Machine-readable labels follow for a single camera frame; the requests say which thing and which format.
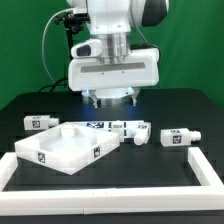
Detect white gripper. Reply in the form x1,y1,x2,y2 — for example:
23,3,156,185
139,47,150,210
68,48,160,108

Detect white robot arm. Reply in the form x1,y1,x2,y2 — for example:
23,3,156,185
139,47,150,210
67,0,169,106

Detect white marker sheet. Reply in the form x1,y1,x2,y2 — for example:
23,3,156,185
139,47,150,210
71,120,148,140

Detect white U-shaped fence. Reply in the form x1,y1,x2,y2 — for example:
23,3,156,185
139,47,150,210
0,147,224,216

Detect black camera stand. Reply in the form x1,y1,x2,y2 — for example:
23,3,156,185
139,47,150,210
54,12,88,94

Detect silver mounted camera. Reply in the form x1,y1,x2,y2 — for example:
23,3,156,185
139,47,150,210
72,7,88,17

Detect white camera cable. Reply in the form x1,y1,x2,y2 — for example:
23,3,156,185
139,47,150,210
41,8,74,85

